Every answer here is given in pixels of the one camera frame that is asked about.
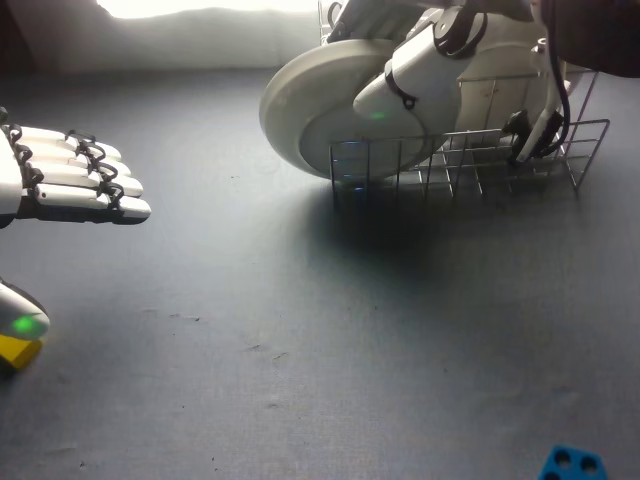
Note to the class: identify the blue pentagon block with holes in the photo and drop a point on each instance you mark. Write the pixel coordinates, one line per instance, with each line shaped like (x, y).
(570, 465)

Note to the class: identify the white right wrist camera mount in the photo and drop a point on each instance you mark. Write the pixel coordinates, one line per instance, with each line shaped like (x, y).
(547, 100)

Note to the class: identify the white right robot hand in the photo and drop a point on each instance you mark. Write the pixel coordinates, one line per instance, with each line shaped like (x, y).
(425, 85)

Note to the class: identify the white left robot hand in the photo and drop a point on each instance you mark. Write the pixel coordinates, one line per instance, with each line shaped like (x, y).
(60, 170)

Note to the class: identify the plain yellow block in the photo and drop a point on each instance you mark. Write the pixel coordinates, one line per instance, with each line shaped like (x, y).
(20, 352)

